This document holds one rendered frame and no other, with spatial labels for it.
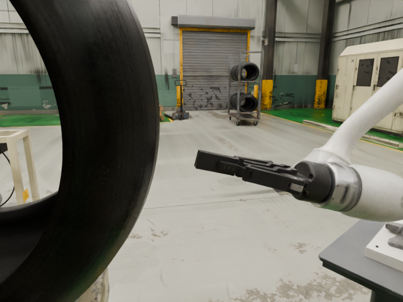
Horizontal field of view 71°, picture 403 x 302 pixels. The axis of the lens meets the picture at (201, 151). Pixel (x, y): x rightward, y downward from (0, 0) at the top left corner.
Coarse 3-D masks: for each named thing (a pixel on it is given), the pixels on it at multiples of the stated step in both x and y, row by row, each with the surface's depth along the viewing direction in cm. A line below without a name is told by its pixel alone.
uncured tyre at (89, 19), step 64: (64, 0) 23; (128, 0) 29; (64, 64) 24; (128, 64) 27; (64, 128) 25; (128, 128) 28; (64, 192) 26; (128, 192) 30; (0, 256) 50; (64, 256) 28
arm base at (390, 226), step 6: (390, 222) 100; (390, 228) 99; (396, 228) 98; (402, 228) 94; (402, 234) 93; (390, 240) 93; (396, 240) 93; (402, 240) 92; (396, 246) 92; (402, 246) 91
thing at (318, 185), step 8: (296, 168) 54; (304, 168) 52; (312, 168) 50; (320, 168) 50; (296, 176) 49; (304, 176) 51; (312, 176) 50; (320, 176) 49; (328, 176) 50; (288, 184) 49; (312, 184) 49; (320, 184) 49; (328, 184) 50; (304, 192) 51; (312, 192) 49; (320, 192) 50; (304, 200) 51; (312, 200) 51; (320, 200) 51
